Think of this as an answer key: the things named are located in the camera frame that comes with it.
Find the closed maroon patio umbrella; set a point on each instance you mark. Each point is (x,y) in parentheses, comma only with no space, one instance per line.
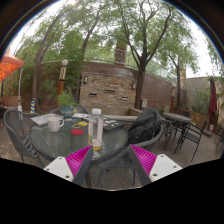
(213,98)

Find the leaning slender tree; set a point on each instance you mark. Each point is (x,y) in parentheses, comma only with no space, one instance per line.
(37,73)

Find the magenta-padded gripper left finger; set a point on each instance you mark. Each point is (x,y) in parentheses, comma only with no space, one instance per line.
(78,161)

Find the globe lamp post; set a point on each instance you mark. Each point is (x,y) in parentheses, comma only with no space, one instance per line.
(61,80)

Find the white flat booklet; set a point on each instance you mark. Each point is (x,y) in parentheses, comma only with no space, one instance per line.
(80,115)

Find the silver laptop with stickers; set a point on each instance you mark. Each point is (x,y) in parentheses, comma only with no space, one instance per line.
(43,119)

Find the black slatted patio chair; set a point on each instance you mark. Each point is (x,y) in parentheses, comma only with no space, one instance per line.
(193,136)

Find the grey woven patio chair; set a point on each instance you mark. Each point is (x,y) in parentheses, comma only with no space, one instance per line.
(18,133)
(81,108)
(116,160)
(167,131)

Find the flat round red coaster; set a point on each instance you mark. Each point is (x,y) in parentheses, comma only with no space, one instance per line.
(77,132)

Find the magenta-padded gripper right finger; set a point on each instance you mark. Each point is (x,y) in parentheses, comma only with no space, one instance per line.
(144,160)

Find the round glass patio table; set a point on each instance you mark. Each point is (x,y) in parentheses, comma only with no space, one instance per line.
(176,116)

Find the tall dark-trunked tree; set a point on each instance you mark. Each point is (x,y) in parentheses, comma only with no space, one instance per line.
(140,90)

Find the orange canopy with white pole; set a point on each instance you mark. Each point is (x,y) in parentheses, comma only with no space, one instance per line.
(10,65)

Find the dark patio chair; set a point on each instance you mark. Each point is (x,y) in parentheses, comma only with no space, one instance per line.
(220,136)

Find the grey wall box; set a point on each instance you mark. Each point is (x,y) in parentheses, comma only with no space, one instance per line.
(144,103)

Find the clear plastic drink bottle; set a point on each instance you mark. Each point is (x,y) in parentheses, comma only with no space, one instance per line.
(95,130)

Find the black backpack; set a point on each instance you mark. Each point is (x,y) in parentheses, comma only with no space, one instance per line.
(145,126)

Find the black wall lamp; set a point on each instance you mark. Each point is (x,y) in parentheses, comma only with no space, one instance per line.
(134,86)
(85,79)

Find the blue yellow striped bollard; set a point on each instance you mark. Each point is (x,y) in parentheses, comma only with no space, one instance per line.
(33,106)

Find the yellow sticker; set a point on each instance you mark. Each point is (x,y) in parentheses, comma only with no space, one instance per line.
(82,123)

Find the green plant in blue pot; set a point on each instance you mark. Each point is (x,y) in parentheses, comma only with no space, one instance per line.
(66,101)

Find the white ceramic mug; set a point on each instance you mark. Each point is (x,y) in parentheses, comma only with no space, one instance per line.
(54,124)

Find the thin tree by wall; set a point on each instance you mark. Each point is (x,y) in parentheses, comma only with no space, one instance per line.
(179,86)

